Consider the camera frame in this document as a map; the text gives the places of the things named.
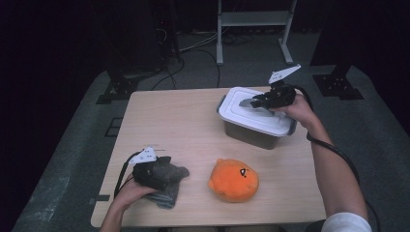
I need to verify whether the orange plush toy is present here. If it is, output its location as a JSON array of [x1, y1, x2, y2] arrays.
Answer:
[[207, 158, 260, 203]]

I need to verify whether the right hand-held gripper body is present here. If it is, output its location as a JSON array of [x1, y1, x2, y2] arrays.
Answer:
[[265, 63, 302, 109]]

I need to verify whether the person's right hand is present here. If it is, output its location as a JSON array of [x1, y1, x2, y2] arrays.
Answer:
[[270, 95, 318, 130]]

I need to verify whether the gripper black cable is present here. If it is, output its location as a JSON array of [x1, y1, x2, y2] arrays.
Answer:
[[113, 151, 143, 199], [291, 85, 362, 187]]

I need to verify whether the white floor cable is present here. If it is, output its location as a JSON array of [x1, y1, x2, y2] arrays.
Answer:
[[178, 32, 220, 54]]

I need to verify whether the black stand base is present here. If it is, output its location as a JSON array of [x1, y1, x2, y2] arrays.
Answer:
[[312, 62, 366, 101], [96, 64, 163, 105]]

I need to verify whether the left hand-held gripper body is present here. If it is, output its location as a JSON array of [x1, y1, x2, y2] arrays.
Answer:
[[128, 146, 172, 191]]

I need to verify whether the black tape strip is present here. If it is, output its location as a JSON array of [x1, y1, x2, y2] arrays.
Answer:
[[88, 193, 110, 206]]

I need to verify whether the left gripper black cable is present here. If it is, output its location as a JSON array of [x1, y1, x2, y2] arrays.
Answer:
[[113, 151, 143, 199]]

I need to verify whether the white lid with grey handle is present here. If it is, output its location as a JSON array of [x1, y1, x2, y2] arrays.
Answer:
[[218, 86, 297, 138]]

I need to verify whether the person's left hand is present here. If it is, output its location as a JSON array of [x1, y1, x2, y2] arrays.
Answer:
[[110, 175, 159, 212]]

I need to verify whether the dark equipment rack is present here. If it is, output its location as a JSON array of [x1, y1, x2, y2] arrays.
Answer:
[[154, 0, 182, 62]]

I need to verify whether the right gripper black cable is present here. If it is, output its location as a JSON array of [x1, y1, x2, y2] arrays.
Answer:
[[291, 85, 362, 187]]

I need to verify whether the clear grey storage box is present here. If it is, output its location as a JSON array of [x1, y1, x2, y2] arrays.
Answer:
[[221, 120, 297, 151]]

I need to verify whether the black floor cable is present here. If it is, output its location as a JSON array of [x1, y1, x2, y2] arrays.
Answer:
[[366, 200, 381, 232], [151, 57, 187, 91], [190, 47, 221, 89]]

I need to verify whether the white metal stand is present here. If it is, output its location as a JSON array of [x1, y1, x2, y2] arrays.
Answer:
[[216, 0, 298, 67]]

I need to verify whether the grey fuzzy cloth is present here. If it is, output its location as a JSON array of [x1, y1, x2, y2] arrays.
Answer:
[[143, 158, 190, 210]]

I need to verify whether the person's white shirt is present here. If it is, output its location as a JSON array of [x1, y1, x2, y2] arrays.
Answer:
[[321, 212, 373, 232]]

